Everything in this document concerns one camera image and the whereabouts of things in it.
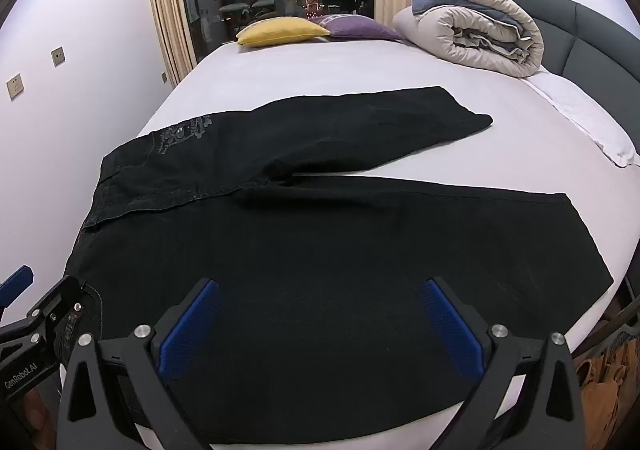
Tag yellow pillow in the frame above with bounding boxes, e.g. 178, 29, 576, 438
235, 16, 332, 48

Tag dark metal rack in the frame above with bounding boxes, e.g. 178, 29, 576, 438
602, 277, 640, 335

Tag black pants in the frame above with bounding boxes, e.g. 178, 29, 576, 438
59, 86, 615, 446

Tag rolled beige duvet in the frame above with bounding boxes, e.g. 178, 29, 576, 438
391, 0, 545, 78

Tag grey padded headboard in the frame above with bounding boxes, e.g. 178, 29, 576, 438
485, 0, 640, 161

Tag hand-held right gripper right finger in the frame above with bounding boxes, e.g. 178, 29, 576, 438
421, 276, 587, 450

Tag white bed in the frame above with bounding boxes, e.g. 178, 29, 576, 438
59, 34, 640, 450

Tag brown garment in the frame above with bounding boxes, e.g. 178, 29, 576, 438
574, 325, 640, 450

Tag flat white pillow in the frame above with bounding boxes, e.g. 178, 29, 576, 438
520, 72, 640, 168

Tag purple pillow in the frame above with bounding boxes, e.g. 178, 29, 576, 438
307, 14, 403, 41

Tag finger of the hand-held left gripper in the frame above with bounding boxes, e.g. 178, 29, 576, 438
0, 266, 35, 311
24, 275, 86, 347

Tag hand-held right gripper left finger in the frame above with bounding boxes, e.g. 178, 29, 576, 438
56, 278, 221, 450

